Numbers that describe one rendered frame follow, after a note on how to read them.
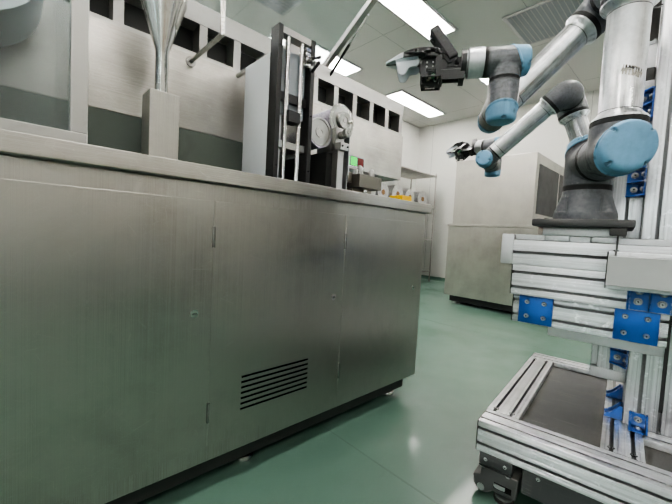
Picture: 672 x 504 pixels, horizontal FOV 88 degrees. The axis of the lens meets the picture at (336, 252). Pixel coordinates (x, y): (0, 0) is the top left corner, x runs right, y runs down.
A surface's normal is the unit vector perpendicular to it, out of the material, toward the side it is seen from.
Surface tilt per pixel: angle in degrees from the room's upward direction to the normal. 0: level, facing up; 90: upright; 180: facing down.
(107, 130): 90
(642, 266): 90
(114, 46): 90
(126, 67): 90
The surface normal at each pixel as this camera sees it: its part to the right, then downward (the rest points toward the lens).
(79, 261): 0.69, 0.07
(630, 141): -0.25, 0.17
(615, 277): -0.64, 0.01
